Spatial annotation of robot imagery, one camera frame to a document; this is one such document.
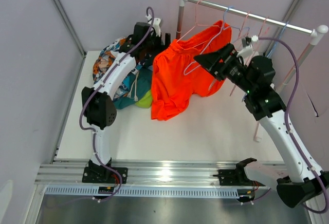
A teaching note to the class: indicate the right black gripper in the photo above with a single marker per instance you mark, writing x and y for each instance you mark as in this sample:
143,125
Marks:
211,60

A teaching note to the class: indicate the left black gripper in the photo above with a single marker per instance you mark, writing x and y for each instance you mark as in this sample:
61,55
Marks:
160,48

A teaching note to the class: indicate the orange shorts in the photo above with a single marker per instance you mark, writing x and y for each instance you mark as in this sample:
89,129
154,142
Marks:
176,76

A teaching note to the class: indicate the teal green shorts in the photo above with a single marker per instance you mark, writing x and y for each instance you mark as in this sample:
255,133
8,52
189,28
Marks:
133,88

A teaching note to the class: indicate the patterned navy white shorts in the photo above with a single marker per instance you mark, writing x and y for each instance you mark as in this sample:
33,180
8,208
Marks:
107,57

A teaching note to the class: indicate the lime green shorts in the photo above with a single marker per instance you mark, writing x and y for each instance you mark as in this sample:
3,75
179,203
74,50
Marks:
145,101

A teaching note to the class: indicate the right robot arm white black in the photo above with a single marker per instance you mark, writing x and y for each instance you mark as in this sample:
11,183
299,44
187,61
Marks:
304,178

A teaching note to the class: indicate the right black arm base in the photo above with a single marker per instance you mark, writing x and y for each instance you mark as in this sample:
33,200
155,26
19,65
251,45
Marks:
236,175

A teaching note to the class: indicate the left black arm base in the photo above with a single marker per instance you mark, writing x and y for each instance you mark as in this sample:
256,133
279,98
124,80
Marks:
94,173

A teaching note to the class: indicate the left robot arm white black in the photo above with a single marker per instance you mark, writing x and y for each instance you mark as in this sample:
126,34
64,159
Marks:
116,72

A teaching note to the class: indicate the silver clothes rack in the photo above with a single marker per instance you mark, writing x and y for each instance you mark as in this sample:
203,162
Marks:
315,35

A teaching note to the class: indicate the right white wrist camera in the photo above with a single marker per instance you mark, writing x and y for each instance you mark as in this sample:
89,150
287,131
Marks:
247,46

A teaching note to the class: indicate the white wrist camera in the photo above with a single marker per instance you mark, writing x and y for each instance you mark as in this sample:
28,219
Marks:
247,46
156,24

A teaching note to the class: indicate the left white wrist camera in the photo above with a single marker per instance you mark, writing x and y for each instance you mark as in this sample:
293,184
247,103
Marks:
156,24

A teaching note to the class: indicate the aluminium mounting rail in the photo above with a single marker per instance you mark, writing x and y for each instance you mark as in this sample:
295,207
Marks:
140,173

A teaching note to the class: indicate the slotted grey cable duct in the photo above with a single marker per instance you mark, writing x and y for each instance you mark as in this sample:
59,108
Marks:
136,191

